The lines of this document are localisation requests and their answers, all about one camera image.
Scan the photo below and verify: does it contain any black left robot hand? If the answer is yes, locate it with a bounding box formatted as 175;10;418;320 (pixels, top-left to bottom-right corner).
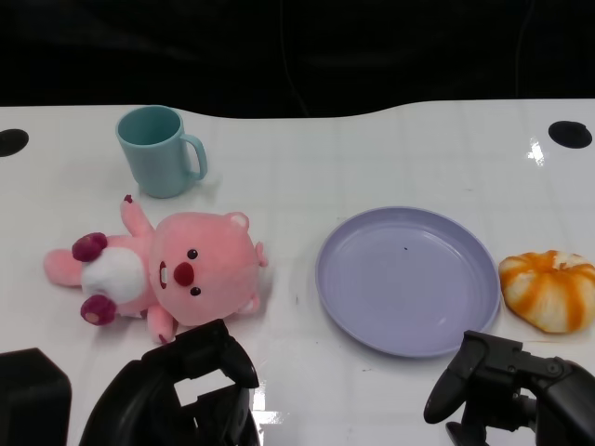
78;319;260;446

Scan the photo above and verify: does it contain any black table cable grommet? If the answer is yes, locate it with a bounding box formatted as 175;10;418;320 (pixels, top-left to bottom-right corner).
0;128;30;158
548;120;594;150

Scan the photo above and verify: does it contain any pink plush beaver doll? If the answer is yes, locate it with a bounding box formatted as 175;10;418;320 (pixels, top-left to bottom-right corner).
44;193;270;345

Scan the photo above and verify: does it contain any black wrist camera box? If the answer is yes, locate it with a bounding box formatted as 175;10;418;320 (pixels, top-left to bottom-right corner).
0;348;73;446

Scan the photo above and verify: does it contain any lavender plastic plate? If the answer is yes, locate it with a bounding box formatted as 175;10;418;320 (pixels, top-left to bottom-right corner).
314;205;502;360

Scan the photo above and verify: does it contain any light blue plastic mug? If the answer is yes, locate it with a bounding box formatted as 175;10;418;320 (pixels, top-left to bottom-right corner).
115;105;208;200

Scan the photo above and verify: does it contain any orange striped white bun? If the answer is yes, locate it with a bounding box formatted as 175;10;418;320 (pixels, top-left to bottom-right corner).
498;249;595;335

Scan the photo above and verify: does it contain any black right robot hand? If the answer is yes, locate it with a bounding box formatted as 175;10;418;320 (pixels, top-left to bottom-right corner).
423;329;595;446

